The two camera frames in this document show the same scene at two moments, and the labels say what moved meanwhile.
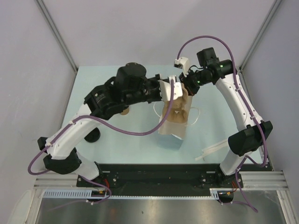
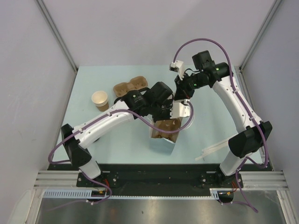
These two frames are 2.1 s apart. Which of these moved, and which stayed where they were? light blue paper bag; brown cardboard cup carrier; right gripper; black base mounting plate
Moved: light blue paper bag; brown cardboard cup carrier
Stayed: right gripper; black base mounting plate
